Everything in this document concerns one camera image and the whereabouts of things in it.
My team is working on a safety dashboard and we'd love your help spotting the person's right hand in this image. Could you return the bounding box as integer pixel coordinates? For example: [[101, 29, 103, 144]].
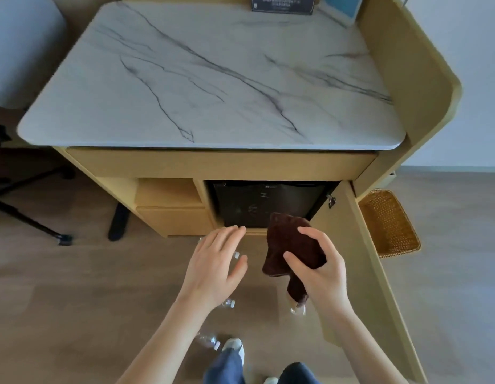
[[283, 227, 348, 317]]

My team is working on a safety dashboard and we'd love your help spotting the person's left hand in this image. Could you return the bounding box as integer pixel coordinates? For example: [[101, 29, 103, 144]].
[[179, 226, 248, 313]]

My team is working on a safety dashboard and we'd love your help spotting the dark brown cloth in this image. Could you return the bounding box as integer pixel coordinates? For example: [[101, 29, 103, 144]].
[[262, 213, 327, 308]]

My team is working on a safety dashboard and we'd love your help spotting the person's right forearm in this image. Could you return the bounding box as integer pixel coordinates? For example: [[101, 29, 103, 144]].
[[311, 303, 410, 384]]

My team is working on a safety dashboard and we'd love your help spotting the person's left forearm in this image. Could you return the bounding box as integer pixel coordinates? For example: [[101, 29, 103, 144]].
[[115, 294, 217, 384]]

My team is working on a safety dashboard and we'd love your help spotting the wooden cabinet door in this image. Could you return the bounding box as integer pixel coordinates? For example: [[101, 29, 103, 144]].
[[311, 180, 429, 384]]

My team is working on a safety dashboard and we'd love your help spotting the black mini fridge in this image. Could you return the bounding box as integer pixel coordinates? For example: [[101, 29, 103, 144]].
[[208, 181, 340, 229]]

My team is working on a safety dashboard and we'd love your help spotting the person's left white shoe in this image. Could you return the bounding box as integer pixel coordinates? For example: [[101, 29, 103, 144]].
[[223, 337, 245, 365]]

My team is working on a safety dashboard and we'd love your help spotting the wooden drawer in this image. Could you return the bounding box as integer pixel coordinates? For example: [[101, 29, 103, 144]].
[[135, 178, 217, 237]]

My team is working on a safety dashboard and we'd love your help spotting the person's left leg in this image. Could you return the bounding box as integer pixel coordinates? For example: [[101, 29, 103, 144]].
[[203, 348, 246, 384]]

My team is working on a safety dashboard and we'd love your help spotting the person's leg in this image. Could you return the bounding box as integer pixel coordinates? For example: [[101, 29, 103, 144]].
[[278, 362, 323, 384], [203, 348, 246, 384]]

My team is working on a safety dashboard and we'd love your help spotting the woven wicker basket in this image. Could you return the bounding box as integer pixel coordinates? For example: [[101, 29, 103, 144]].
[[358, 190, 421, 259]]

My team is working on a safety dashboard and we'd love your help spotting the person's right leg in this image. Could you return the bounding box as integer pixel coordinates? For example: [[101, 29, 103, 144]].
[[278, 362, 323, 384]]

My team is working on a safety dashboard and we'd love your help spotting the wooden desk with marble top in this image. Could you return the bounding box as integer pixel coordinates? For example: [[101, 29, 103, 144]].
[[17, 0, 463, 240]]

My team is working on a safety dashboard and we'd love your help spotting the blue and white booklet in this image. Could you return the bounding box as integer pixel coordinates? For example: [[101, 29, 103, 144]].
[[317, 0, 366, 27]]

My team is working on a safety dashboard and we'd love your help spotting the dark sign card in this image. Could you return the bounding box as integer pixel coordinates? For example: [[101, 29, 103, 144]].
[[251, 0, 317, 15]]

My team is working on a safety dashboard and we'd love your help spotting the grey office chair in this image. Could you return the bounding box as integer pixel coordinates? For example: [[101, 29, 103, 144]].
[[0, 0, 131, 247]]

